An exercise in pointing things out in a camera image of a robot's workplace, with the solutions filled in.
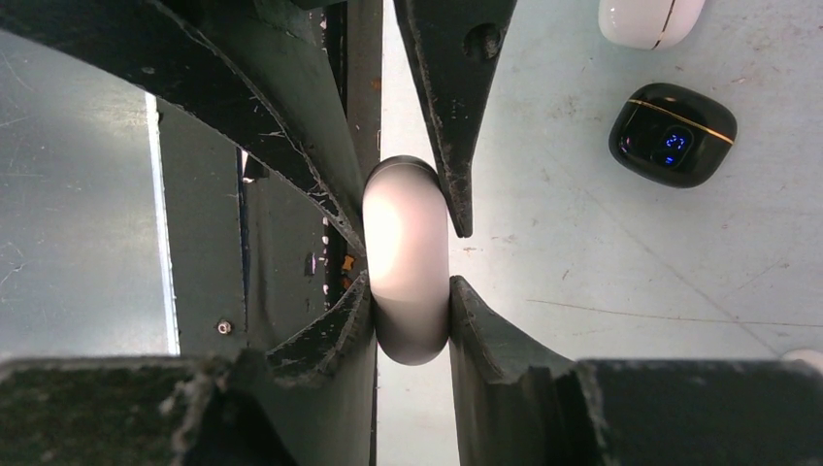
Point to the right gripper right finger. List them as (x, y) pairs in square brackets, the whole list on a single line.
[(518, 402)]

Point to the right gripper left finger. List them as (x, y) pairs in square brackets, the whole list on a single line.
[(310, 401)]

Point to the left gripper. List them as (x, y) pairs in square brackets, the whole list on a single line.
[(297, 85)]

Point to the white oval charging case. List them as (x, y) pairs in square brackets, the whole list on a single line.
[(405, 222)]

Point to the white gold-trimmed charging case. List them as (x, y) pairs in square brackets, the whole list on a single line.
[(648, 24)]

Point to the black charging case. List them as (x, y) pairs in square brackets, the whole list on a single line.
[(672, 135)]

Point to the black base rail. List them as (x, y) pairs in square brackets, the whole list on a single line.
[(252, 262)]

